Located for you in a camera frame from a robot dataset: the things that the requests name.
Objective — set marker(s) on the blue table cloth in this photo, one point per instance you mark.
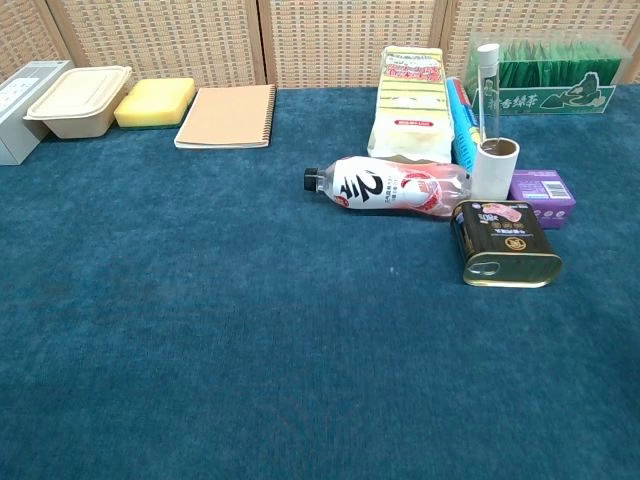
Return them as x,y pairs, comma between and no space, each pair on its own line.
225,310

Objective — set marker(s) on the kraft spiral notebook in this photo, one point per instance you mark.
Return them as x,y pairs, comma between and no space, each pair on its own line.
227,117

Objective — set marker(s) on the clear pink drink bottle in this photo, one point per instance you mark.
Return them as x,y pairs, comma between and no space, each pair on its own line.
370,187

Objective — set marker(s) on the clear test tube white cap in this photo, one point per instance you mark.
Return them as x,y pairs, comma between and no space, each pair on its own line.
488,56

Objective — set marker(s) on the grey power strip box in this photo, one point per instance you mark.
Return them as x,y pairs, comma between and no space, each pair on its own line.
15,115

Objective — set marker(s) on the yellow snack package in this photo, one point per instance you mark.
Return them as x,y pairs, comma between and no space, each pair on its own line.
410,110

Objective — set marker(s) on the black gold meat can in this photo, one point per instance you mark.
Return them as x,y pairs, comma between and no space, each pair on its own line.
505,240

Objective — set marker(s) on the blue cylindrical tube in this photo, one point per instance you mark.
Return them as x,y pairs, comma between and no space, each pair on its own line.
462,130

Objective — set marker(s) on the small purple box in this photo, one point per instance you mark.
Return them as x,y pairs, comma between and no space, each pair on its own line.
545,197

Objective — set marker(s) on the yellow sponge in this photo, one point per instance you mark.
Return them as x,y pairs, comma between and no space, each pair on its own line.
147,112
167,86

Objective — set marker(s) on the white paper roll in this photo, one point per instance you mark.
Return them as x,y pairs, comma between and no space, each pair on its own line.
492,175

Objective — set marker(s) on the beige lidded food container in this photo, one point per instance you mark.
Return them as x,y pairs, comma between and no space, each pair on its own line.
75,102

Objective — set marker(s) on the clear green tea box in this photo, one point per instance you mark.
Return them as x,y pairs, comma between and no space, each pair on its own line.
560,75

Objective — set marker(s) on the woven folding screen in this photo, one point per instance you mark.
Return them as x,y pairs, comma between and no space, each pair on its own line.
165,40

